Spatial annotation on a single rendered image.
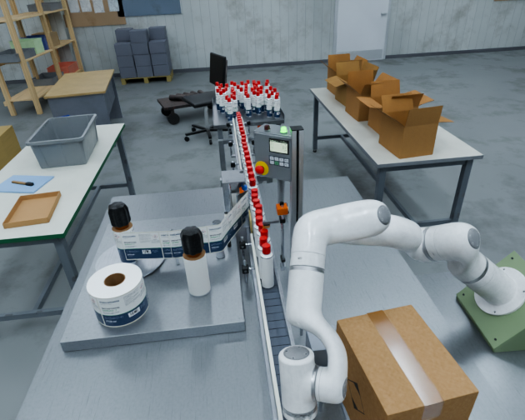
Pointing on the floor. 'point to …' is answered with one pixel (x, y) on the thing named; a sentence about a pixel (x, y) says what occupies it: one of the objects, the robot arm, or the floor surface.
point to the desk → (86, 96)
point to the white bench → (61, 217)
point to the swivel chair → (217, 63)
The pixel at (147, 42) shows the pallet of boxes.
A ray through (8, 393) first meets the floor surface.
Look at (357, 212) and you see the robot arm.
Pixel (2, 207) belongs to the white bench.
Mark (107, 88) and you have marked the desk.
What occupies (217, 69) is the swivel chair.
